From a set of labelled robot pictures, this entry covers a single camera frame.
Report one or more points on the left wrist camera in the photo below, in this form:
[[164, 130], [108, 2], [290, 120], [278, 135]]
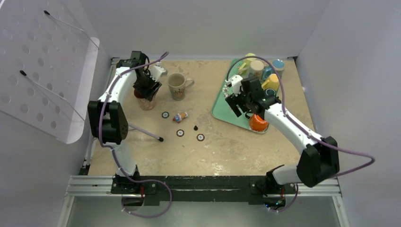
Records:
[[157, 71]]

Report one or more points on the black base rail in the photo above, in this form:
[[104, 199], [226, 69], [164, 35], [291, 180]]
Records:
[[254, 190]]

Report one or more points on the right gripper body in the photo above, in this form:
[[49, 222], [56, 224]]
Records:
[[242, 100]]

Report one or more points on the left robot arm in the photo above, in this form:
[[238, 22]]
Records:
[[109, 124]]

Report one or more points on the lime green mug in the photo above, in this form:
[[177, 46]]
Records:
[[243, 68]]

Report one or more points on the ice cream cone toy figure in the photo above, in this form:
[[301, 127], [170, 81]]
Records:
[[180, 116]]

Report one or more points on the beige dragon print mug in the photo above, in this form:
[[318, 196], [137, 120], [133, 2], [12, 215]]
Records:
[[255, 69]]

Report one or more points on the yellow mug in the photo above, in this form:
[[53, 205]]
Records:
[[271, 82]]

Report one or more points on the orange mug black handle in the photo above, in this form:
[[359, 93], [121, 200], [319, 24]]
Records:
[[257, 124]]

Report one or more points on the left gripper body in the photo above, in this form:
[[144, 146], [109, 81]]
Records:
[[145, 84]]

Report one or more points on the pink halloween mug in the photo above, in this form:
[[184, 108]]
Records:
[[144, 104]]

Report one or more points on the blue mug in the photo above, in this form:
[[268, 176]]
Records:
[[278, 66]]

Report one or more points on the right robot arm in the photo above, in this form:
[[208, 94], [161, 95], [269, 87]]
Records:
[[319, 159]]

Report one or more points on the green floral tray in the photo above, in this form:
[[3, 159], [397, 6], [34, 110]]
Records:
[[221, 109]]

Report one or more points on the white perforated panel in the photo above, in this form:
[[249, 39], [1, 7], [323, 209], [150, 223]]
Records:
[[47, 64]]

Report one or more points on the dark teal mug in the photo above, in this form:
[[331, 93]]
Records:
[[271, 92]]

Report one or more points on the cream mug with coral print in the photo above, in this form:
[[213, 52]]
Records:
[[178, 84]]

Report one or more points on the aluminium frame rail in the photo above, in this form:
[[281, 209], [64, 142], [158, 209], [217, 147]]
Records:
[[96, 186]]

